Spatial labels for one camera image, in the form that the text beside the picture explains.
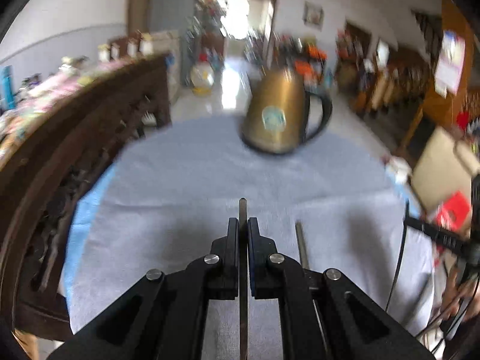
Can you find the teal thermos bottle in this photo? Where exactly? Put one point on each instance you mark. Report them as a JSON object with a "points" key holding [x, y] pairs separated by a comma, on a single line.
{"points": [[6, 87]]}

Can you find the grey refrigerator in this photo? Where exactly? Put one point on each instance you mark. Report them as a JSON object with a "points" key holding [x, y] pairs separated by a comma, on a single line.
{"points": [[173, 15]]}

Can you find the framed wall picture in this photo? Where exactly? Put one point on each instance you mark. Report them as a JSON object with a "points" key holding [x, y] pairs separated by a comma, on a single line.
{"points": [[313, 15]]}

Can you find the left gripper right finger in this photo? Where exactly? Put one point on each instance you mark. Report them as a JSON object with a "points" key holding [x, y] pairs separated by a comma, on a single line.
{"points": [[324, 315]]}

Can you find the small white stool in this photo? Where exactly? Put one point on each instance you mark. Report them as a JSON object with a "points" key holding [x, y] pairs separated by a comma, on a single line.
{"points": [[398, 170]]}

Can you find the dark chopstick two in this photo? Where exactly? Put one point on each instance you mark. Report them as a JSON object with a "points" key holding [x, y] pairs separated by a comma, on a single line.
{"points": [[302, 250]]}

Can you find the wooden staircase railing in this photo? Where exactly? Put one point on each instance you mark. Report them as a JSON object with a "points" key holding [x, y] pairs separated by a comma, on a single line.
{"points": [[403, 79]]}

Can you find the gold electric kettle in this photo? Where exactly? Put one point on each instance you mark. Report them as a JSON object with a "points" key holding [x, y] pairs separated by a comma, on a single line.
{"points": [[277, 115]]}

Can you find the grey table cloth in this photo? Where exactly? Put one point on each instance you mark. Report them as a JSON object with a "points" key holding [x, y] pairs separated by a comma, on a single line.
{"points": [[169, 196]]}

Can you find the dark carved wooden sideboard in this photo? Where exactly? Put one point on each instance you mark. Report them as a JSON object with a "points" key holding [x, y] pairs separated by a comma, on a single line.
{"points": [[62, 157]]}

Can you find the wall calendar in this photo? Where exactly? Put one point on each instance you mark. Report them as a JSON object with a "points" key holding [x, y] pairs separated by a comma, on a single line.
{"points": [[447, 75]]}

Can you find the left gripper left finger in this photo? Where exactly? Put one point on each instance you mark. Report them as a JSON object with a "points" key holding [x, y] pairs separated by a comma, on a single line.
{"points": [[162, 316]]}

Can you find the dark chopstick one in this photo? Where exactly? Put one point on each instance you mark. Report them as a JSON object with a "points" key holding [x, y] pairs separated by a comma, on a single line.
{"points": [[243, 279]]}

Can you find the yellow floor fan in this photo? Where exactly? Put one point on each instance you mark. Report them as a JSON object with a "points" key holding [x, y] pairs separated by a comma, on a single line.
{"points": [[202, 78]]}

